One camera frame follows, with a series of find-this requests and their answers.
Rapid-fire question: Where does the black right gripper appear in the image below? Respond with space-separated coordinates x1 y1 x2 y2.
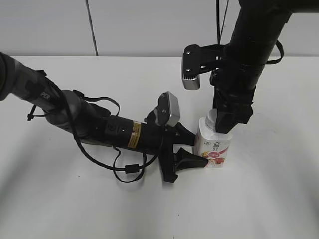
210 68 254 134

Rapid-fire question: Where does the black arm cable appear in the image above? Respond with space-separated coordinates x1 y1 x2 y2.
268 41 284 65
49 82 165 184

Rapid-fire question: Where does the white yili changqing bottle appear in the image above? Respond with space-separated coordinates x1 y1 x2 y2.
193 117 232 168

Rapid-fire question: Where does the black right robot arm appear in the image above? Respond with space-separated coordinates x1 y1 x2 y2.
210 0 319 133

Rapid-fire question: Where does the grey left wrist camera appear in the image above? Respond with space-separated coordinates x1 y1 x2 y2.
154 91 180 127

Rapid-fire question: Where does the white bottle cap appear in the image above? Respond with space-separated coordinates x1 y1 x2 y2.
205 109 217 131

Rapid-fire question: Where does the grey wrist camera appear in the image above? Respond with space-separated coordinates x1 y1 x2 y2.
154 91 180 127
181 44 227 90

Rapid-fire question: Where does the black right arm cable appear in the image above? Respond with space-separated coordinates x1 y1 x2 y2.
268 41 284 65

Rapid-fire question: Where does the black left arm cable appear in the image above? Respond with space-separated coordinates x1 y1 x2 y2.
49 82 165 184

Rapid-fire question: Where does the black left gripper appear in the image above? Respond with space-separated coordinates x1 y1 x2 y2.
158 122 208 183

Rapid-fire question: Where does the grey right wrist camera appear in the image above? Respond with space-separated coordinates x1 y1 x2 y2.
181 44 227 90

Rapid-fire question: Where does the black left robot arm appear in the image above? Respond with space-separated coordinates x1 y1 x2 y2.
0 54 208 183

